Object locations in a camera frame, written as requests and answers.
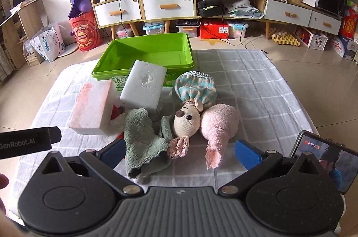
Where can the pink-stained white foam block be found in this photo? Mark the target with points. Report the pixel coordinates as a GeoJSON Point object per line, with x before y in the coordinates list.
{"type": "Point", "coordinates": [89, 105]}

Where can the red snack bucket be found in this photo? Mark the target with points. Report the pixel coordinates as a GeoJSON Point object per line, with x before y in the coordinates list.
{"type": "Point", "coordinates": [85, 32]}

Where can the low wooden drawer cabinet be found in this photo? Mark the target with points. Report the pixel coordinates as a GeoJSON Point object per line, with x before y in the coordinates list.
{"type": "Point", "coordinates": [288, 13]}

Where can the clear storage box pink contents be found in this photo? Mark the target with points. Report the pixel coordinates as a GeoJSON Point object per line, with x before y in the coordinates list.
{"type": "Point", "coordinates": [124, 32]}

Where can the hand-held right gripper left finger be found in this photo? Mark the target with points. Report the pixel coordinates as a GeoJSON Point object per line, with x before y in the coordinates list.
{"type": "Point", "coordinates": [113, 154]}

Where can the person's left hand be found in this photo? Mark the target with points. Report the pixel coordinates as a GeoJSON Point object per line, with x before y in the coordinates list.
{"type": "Point", "coordinates": [3, 181]}

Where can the grey checked blanket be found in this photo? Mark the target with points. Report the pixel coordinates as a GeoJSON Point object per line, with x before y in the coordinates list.
{"type": "Point", "coordinates": [265, 91]}

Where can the smartphone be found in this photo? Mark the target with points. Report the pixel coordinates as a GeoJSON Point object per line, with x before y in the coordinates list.
{"type": "Point", "coordinates": [321, 158]}

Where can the green fluffy towel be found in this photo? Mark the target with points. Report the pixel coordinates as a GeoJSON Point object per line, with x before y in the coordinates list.
{"type": "Point", "coordinates": [142, 142]}

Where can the pink plush toy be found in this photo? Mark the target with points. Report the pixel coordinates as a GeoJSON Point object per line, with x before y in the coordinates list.
{"type": "Point", "coordinates": [219, 122]}

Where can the red and yellow box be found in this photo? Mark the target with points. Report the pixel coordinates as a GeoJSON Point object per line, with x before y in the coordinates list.
{"type": "Point", "coordinates": [351, 23]}

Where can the black microwave oven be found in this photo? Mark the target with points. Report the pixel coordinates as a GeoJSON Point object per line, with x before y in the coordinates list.
{"type": "Point", "coordinates": [331, 0]}

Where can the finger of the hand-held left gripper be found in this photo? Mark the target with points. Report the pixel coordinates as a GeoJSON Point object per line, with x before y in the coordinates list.
{"type": "Point", "coordinates": [56, 135]}

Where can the white cloth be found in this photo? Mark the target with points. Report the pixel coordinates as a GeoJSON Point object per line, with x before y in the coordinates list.
{"type": "Point", "coordinates": [113, 128]}

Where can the black bag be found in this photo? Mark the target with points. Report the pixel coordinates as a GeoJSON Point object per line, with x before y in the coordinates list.
{"type": "Point", "coordinates": [209, 6]}

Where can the red cardboard box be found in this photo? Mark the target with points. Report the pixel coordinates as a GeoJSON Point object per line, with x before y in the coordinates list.
{"type": "Point", "coordinates": [214, 28]}

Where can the white and blue cardboard box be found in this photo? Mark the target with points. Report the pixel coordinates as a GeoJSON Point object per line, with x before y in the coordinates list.
{"type": "Point", "coordinates": [345, 47]}

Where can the clear storage box blue lid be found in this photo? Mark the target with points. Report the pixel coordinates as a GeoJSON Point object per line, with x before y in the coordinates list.
{"type": "Point", "coordinates": [238, 30]}
{"type": "Point", "coordinates": [153, 28]}

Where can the white shopping bag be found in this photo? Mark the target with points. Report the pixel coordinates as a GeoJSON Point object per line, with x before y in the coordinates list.
{"type": "Point", "coordinates": [49, 42]}

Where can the green plastic bin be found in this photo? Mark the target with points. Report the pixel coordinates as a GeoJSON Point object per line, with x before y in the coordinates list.
{"type": "Point", "coordinates": [156, 52]}

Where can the wooden desk with shelves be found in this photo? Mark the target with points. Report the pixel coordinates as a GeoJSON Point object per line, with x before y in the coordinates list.
{"type": "Point", "coordinates": [23, 10]}

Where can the pile of light cloths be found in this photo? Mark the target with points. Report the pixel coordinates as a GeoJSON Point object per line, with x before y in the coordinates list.
{"type": "Point", "coordinates": [243, 7]}

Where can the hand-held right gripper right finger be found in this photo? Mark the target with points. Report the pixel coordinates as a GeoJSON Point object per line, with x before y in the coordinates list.
{"type": "Point", "coordinates": [247, 154]}

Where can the red and white gift box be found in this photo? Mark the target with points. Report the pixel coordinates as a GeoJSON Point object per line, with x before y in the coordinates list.
{"type": "Point", "coordinates": [313, 38]}

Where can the clear storage box black lid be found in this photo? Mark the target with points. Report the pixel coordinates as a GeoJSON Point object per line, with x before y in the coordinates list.
{"type": "Point", "coordinates": [188, 28]}

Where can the yellow egg tray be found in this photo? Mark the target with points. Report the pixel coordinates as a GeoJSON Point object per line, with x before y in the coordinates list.
{"type": "Point", "coordinates": [285, 38]}

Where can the white round floor base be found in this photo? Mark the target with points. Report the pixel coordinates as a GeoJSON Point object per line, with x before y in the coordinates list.
{"type": "Point", "coordinates": [68, 51]}

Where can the mouse doll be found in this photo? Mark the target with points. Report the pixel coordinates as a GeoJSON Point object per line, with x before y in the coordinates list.
{"type": "Point", "coordinates": [186, 119]}

